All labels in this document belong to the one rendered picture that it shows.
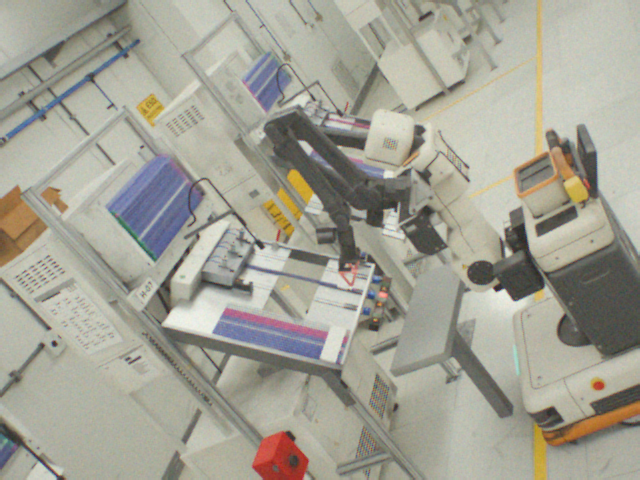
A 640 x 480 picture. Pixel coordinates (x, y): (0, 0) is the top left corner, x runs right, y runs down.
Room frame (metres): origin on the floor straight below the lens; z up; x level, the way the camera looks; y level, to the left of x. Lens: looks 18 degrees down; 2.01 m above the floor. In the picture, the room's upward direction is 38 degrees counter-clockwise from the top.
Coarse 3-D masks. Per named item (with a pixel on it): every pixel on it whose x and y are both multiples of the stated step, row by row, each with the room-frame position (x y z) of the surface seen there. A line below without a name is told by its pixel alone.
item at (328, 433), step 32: (352, 352) 3.17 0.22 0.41; (224, 384) 3.33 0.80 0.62; (256, 384) 3.10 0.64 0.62; (288, 384) 2.90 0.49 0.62; (320, 384) 2.88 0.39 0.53; (352, 384) 3.03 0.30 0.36; (384, 384) 3.21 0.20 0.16; (224, 416) 3.04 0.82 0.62; (256, 416) 2.85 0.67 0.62; (288, 416) 2.68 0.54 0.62; (320, 416) 2.77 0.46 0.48; (352, 416) 2.90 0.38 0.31; (384, 416) 3.06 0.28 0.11; (192, 448) 2.99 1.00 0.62; (224, 448) 2.88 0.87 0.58; (320, 448) 2.67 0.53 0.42; (352, 448) 2.78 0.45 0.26
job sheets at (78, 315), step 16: (64, 288) 2.88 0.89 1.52; (80, 288) 2.86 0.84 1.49; (48, 304) 2.95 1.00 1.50; (64, 304) 2.91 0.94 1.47; (80, 304) 2.88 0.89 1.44; (96, 304) 2.85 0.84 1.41; (64, 320) 2.95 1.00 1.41; (80, 320) 2.91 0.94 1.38; (96, 320) 2.88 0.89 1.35; (80, 336) 2.95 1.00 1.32; (96, 336) 2.91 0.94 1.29; (112, 336) 2.88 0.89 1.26; (96, 352) 2.95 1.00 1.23; (128, 352) 2.88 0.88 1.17; (144, 368) 2.88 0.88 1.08
